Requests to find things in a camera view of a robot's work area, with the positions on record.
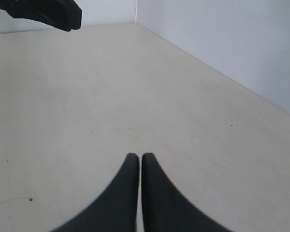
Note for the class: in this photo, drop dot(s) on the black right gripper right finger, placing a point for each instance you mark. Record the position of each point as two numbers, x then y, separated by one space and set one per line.
165 208

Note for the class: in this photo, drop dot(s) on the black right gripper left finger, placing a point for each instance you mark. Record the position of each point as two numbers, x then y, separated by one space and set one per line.
116 207

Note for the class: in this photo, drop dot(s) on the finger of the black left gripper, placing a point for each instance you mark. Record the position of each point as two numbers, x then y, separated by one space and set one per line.
65 15

